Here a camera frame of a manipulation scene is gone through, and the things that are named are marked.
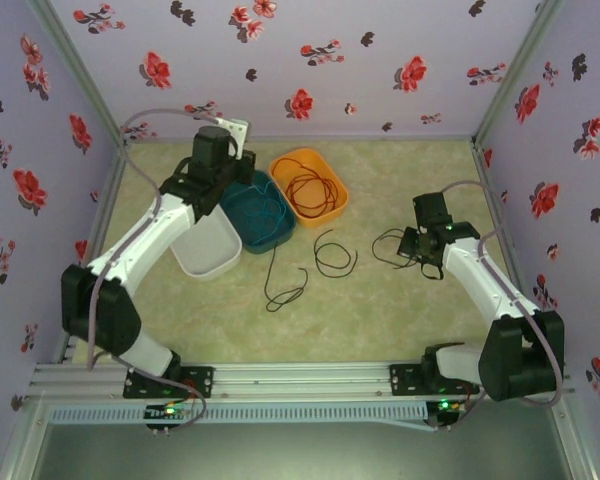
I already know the orange plastic bin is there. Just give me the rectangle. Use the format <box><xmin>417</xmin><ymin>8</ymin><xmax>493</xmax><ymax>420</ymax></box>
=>
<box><xmin>268</xmin><ymin>147</ymin><xmax>350</xmax><ymax>230</ymax></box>

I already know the aluminium mounting rail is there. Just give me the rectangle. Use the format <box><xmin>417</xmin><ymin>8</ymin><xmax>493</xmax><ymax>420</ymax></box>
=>
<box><xmin>29</xmin><ymin>362</ymin><xmax>576</xmax><ymax>399</ymax></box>

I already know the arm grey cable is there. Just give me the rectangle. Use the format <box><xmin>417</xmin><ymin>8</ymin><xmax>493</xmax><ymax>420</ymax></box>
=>
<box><xmin>87</xmin><ymin>108</ymin><xmax>226</xmax><ymax>431</ymax></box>
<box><xmin>432</xmin><ymin>180</ymin><xmax>565</xmax><ymax>432</ymax></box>

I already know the small circuit board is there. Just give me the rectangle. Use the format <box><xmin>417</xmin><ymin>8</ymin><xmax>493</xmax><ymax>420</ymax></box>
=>
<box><xmin>144</xmin><ymin>403</ymin><xmax>191</xmax><ymax>429</ymax></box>
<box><xmin>427</xmin><ymin>397</ymin><xmax>469</xmax><ymax>431</ymax></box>

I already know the white slotted cable duct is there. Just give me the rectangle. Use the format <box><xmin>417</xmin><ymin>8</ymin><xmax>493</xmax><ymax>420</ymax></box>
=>
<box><xmin>49</xmin><ymin>403</ymin><xmax>429</xmax><ymax>424</ymax></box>

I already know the aluminium table side rail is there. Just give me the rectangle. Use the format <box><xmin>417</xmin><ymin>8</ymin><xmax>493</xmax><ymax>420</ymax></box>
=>
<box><xmin>470</xmin><ymin>142</ymin><xmax>549</xmax><ymax>359</ymax></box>
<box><xmin>52</xmin><ymin>144</ymin><xmax>131</xmax><ymax>364</ymax></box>

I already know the aluminium frame post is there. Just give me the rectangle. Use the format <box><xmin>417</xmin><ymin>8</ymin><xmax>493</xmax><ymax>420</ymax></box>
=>
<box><xmin>27</xmin><ymin>0</ymin><xmax>131</xmax><ymax>149</ymax></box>
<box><xmin>471</xmin><ymin>0</ymin><xmax>566</xmax><ymax>151</ymax></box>

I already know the left arm grey cable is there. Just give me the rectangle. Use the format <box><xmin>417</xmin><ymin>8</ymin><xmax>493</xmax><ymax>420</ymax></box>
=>
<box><xmin>87</xmin><ymin>108</ymin><xmax>226</xmax><ymax>431</ymax></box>

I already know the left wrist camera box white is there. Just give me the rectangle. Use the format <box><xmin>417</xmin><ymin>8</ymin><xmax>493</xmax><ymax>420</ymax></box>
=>
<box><xmin>214</xmin><ymin>118</ymin><xmax>250</xmax><ymax>161</ymax></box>

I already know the aluminium lower frame bar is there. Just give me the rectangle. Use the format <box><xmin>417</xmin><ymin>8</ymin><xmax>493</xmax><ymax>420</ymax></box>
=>
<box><xmin>549</xmin><ymin>397</ymin><xmax>600</xmax><ymax>480</ymax></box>
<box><xmin>0</xmin><ymin>397</ymin><xmax>51</xmax><ymax>480</ymax></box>

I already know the teal plastic bin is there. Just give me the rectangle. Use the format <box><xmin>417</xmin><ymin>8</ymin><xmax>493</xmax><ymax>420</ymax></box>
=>
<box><xmin>219</xmin><ymin>168</ymin><xmax>297</xmax><ymax>255</ymax></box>

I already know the white plastic bin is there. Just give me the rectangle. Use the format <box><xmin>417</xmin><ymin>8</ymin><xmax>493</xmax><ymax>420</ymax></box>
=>
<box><xmin>171</xmin><ymin>204</ymin><xmax>244</xmax><ymax>282</ymax></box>

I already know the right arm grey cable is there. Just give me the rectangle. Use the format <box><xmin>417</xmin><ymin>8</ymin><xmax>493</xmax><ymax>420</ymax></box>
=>
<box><xmin>432</xmin><ymin>180</ymin><xmax>565</xmax><ymax>432</ymax></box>

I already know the black cable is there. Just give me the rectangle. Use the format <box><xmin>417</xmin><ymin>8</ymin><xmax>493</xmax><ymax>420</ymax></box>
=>
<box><xmin>371</xmin><ymin>227</ymin><xmax>417</xmax><ymax>269</ymax></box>
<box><xmin>263</xmin><ymin>239</ymin><xmax>310</xmax><ymax>312</ymax></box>
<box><xmin>313</xmin><ymin>228</ymin><xmax>359</xmax><ymax>279</ymax></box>

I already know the blue cable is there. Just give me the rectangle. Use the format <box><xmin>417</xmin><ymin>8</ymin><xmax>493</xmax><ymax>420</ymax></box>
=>
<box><xmin>237</xmin><ymin>194</ymin><xmax>287</xmax><ymax>241</ymax></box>
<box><xmin>249</xmin><ymin>179</ymin><xmax>287</xmax><ymax>236</ymax></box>
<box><xmin>244</xmin><ymin>197</ymin><xmax>287</xmax><ymax>240</ymax></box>

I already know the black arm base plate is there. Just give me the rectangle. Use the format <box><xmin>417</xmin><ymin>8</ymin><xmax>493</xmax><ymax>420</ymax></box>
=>
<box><xmin>388</xmin><ymin>363</ymin><xmax>481</xmax><ymax>397</ymax></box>
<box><xmin>123</xmin><ymin>366</ymin><xmax>215</xmax><ymax>400</ymax></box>

